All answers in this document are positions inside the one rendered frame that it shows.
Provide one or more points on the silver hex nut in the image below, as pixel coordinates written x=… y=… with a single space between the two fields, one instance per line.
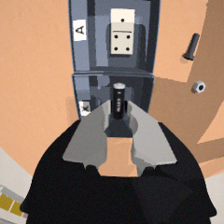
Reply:
x=199 y=86

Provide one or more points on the white domino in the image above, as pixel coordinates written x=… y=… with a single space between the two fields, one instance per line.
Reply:
x=122 y=21

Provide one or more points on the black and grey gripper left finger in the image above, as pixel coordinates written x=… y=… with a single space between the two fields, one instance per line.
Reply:
x=83 y=143

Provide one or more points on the grey three-compartment bin rack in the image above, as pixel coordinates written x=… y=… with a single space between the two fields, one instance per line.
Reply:
x=93 y=87

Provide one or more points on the dark grey bolt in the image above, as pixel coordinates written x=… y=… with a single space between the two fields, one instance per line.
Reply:
x=192 y=47

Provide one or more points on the black aa battery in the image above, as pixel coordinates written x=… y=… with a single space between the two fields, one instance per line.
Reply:
x=118 y=100

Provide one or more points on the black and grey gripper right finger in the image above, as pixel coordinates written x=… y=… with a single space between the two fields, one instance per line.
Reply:
x=155 y=145

